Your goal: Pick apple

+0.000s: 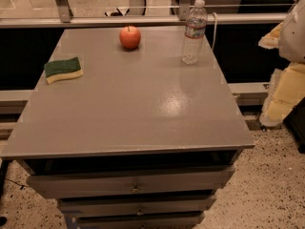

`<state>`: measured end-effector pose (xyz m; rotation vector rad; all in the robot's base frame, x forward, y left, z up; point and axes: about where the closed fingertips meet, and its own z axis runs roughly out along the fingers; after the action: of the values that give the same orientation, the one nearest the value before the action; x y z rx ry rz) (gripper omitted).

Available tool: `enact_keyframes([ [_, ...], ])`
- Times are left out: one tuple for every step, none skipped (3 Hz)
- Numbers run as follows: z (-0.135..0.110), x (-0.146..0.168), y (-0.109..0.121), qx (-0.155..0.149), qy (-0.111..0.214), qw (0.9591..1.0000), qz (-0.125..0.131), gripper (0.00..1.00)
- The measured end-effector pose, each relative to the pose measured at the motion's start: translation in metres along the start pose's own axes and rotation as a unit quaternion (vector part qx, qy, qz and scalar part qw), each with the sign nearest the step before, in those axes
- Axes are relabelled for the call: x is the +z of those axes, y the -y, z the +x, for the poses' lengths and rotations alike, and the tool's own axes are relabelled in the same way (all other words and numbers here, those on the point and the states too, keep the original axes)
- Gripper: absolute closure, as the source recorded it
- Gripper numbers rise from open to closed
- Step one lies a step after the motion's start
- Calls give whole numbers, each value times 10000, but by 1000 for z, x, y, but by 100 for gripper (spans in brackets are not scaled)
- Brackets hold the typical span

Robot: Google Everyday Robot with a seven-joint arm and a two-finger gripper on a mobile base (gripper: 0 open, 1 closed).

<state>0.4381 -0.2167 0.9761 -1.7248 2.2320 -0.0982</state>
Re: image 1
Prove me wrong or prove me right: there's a metal railing frame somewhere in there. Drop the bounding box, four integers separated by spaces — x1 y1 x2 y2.
0 0 299 29

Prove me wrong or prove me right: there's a clear plastic water bottle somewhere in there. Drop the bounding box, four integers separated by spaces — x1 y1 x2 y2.
182 0 208 65

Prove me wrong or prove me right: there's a green and yellow sponge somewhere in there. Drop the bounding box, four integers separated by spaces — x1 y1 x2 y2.
44 57 84 84

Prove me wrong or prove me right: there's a red apple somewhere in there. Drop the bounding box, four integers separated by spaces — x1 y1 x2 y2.
119 26 141 50

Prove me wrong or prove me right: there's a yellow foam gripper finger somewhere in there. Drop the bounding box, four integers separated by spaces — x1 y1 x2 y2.
258 23 283 50
259 62 305 127

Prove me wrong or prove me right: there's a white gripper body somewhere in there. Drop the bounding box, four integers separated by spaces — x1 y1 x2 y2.
279 0 305 63

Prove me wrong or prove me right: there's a grey drawer cabinet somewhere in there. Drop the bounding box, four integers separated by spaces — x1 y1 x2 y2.
2 27 254 229

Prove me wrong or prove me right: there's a white cable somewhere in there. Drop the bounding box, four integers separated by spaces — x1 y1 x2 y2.
211 11 219 52

